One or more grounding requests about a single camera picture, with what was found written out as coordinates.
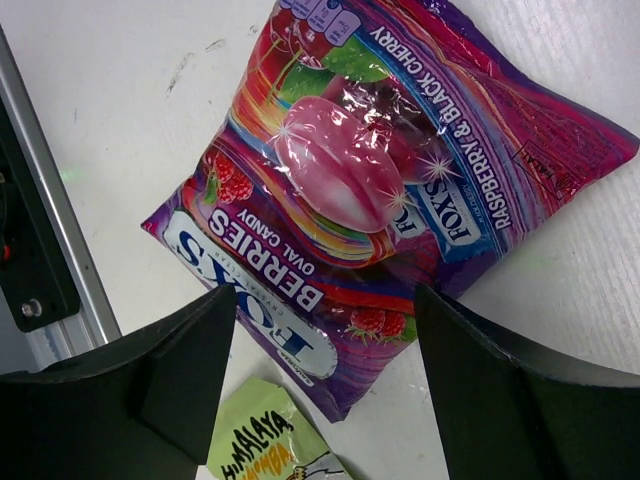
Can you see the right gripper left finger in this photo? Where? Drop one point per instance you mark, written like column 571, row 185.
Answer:
column 141, row 407

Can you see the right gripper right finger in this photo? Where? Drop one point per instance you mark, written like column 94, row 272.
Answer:
column 508, row 407

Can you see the purple Fox's candy bag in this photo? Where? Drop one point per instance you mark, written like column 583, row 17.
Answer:
column 371, row 147

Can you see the small green snack packet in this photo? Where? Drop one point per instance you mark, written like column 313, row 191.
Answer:
column 260, row 434

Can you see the aluminium front rail frame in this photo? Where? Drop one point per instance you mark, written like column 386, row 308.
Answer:
column 95, row 324

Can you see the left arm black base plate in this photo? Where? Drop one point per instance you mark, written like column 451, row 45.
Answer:
column 35, row 278

